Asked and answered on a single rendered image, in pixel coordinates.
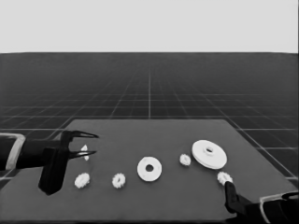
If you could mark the white round carrier with pins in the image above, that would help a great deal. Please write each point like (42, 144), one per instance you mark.
(141, 169)

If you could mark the small white T-shaped piece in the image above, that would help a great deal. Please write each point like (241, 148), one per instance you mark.
(84, 148)

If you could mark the white toothed gear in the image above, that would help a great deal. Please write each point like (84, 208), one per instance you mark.
(220, 177)
(114, 182)
(77, 182)
(182, 160)

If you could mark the large thick white disc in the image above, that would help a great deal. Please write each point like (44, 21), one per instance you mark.
(199, 154)

